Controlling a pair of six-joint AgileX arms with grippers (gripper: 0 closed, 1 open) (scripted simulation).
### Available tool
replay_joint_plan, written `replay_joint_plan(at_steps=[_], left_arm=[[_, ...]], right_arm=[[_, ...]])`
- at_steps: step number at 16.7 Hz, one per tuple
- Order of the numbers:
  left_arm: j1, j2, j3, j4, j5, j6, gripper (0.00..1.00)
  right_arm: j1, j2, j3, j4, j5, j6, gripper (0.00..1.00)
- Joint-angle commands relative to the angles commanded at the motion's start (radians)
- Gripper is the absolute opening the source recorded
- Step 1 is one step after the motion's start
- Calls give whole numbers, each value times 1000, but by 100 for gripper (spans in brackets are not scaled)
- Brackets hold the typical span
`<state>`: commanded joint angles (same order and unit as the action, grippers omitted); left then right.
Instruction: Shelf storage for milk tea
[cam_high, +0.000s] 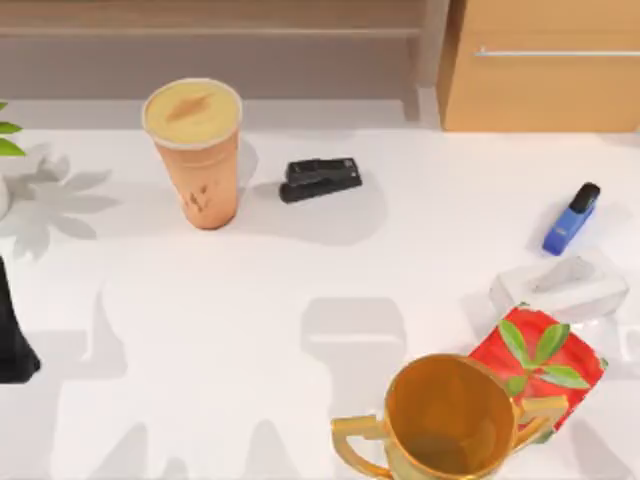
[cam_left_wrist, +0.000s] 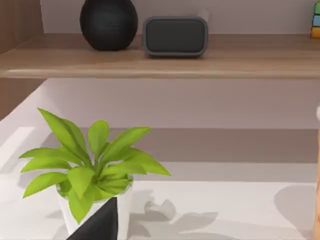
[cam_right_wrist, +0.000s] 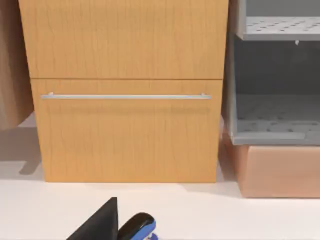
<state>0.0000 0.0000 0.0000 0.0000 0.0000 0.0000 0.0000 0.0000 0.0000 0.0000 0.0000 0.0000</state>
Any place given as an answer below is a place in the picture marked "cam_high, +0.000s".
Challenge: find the white tissue box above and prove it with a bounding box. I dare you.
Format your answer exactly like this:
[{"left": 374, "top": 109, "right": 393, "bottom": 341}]
[{"left": 488, "top": 255, "right": 630, "bottom": 322}]

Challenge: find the red box with green leaves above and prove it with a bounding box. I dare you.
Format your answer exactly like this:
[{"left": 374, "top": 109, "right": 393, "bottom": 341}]
[{"left": 468, "top": 301, "right": 610, "bottom": 445}]

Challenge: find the long metal handle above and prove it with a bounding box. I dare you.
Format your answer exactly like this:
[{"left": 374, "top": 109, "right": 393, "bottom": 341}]
[{"left": 474, "top": 46, "right": 640, "bottom": 59}]

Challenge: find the wooden cupboard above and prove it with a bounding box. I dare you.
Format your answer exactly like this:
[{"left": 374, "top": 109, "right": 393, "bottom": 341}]
[{"left": 435, "top": 0, "right": 640, "bottom": 134}]

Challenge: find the wooden open shelf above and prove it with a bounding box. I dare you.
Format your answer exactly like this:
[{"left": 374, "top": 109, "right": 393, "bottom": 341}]
[{"left": 0, "top": 0, "right": 454, "bottom": 123}]

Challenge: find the black stapler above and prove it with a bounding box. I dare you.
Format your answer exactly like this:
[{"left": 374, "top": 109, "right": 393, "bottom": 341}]
[{"left": 278, "top": 156, "right": 364, "bottom": 204}]

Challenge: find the blue stapler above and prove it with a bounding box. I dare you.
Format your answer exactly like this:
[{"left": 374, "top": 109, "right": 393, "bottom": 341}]
[{"left": 542, "top": 182, "right": 602, "bottom": 256}]

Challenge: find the green potted plant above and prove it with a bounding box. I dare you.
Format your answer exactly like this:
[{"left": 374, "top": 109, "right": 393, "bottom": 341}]
[{"left": 0, "top": 101, "right": 26, "bottom": 219}]

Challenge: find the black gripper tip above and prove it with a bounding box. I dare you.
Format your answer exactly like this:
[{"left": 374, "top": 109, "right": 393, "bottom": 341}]
[{"left": 0, "top": 256, "right": 42, "bottom": 385}]

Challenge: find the gold trophy cup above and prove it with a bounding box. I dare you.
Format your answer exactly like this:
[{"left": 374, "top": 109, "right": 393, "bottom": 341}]
[{"left": 330, "top": 353, "right": 570, "bottom": 480}]

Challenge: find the orange drink cup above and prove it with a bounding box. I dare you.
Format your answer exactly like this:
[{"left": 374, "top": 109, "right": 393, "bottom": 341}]
[{"left": 141, "top": 77, "right": 244, "bottom": 231}]

